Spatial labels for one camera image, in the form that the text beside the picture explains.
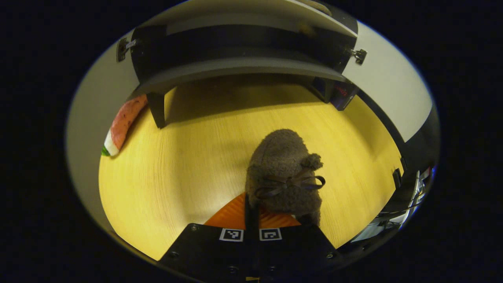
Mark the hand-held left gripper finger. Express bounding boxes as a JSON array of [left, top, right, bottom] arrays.
[[252, 202, 339, 283], [158, 193, 253, 283]]

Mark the dark box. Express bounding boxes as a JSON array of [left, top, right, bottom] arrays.
[[314, 77, 359, 112]]

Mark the brown fuzzy shoe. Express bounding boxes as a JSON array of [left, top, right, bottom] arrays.
[[245, 129, 326, 227]]

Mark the white shoe cabinet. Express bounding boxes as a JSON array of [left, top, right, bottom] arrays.
[[130, 0, 368, 129]]

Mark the watermelon slice toy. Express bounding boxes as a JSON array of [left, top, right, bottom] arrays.
[[101, 94, 148, 158]]

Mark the metal door hinge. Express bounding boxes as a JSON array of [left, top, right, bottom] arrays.
[[349, 48, 367, 66], [116, 37, 140, 63]]

